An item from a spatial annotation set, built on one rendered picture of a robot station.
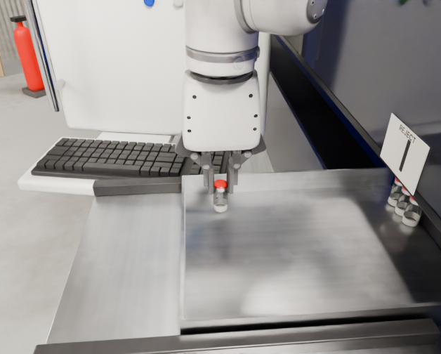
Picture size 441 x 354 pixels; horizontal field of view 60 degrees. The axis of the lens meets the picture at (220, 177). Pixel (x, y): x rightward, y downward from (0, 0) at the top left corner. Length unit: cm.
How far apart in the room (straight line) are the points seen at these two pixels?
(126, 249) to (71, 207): 163
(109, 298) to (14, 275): 141
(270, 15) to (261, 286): 30
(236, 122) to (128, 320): 26
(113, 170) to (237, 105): 40
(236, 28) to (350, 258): 31
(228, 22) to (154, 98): 53
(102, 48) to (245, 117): 51
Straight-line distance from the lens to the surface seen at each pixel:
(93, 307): 47
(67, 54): 96
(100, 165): 81
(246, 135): 49
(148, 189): 61
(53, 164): 85
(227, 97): 46
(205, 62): 43
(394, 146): 50
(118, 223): 57
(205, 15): 42
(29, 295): 177
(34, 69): 363
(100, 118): 99
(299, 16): 38
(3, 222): 219
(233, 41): 42
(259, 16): 39
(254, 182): 60
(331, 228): 56
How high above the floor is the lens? 124
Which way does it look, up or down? 34 degrees down
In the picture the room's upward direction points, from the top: straight up
